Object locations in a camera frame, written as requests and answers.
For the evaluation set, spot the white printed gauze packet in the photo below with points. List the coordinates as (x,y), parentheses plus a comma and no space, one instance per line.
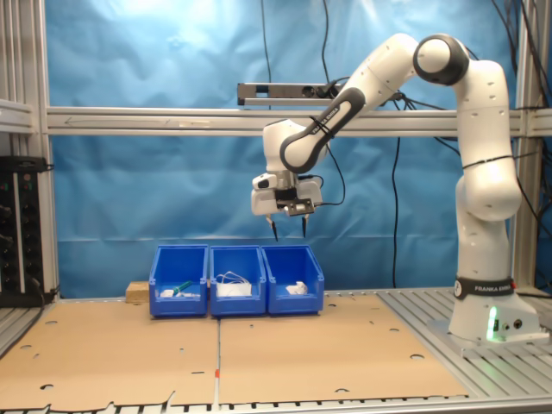
(297,288)

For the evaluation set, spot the pale surgical face mask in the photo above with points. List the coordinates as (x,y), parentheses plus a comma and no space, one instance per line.
(233,290)

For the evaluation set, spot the blue plastic storage bin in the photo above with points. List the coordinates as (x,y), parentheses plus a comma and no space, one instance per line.
(179,307)
(237,307)
(293,304)

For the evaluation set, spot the green syringe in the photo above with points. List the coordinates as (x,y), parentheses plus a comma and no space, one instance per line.
(183,285)

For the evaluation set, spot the long white printed packet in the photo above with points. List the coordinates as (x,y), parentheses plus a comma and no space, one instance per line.
(166,294)

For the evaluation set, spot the brown cardboard sheet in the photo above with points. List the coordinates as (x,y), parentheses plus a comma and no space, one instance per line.
(323,353)
(108,345)

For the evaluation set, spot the chipboard wooden board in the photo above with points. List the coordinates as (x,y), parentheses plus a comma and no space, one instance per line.
(138,293)

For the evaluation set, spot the black socket rack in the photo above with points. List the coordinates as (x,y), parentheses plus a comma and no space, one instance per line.
(26,241)

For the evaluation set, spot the horizontal aluminium frame beam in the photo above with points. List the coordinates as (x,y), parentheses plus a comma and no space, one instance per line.
(172,123)

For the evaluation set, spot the aluminium frame post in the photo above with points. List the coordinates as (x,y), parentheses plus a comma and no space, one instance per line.
(30,64)
(524,254)

